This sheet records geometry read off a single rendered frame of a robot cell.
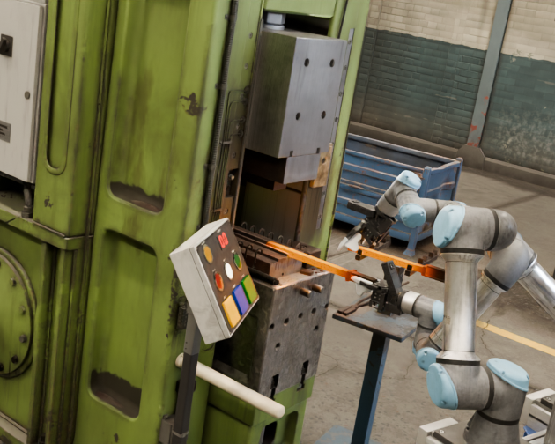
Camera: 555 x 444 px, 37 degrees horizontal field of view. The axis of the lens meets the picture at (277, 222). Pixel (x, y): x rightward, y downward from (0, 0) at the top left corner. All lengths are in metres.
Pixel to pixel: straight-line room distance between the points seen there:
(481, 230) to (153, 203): 1.17
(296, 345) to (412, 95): 8.36
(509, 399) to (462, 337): 0.20
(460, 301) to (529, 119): 8.43
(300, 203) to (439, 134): 7.93
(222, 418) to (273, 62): 1.33
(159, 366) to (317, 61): 1.17
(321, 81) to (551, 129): 7.77
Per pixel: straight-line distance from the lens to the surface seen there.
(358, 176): 6.84
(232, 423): 3.22
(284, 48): 2.78
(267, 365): 3.06
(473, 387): 2.28
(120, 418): 3.20
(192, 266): 2.35
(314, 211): 3.34
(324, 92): 2.94
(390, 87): 11.47
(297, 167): 2.91
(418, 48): 11.28
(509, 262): 2.59
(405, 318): 3.46
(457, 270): 2.28
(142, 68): 2.93
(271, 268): 2.97
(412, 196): 2.68
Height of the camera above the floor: 1.94
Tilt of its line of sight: 16 degrees down
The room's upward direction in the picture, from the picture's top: 9 degrees clockwise
